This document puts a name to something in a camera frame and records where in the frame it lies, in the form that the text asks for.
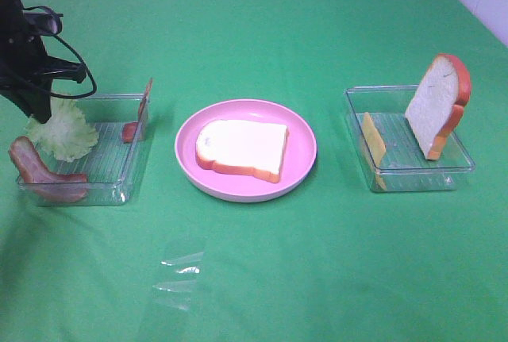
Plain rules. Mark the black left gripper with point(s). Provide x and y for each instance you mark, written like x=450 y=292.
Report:
x=27 y=70

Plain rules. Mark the green lettuce leaf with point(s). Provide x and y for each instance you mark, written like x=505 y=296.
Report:
x=66 y=134

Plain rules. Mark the curved bacon strip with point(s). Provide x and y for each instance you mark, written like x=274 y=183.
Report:
x=50 y=185

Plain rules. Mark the straight ham strip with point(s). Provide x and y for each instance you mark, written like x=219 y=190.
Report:
x=129 y=129

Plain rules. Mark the bread slice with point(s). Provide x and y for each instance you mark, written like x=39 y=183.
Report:
x=438 y=103
x=242 y=147

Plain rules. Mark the left clear plastic container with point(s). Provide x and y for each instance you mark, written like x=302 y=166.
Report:
x=114 y=170

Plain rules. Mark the clear plastic container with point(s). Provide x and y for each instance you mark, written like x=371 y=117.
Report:
x=114 y=170
x=403 y=168

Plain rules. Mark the clear plastic film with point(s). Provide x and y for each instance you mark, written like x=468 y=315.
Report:
x=178 y=272

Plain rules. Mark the pink round plate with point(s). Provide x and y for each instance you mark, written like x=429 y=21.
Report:
x=300 y=154

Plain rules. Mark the green tablecloth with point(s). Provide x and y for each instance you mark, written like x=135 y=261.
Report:
x=331 y=260

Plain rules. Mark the yellow cheese slice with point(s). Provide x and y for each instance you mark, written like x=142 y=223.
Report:
x=374 y=150

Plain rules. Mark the right clear plastic container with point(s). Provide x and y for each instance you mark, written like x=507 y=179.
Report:
x=403 y=168

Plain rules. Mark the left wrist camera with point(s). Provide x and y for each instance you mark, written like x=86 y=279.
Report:
x=44 y=20

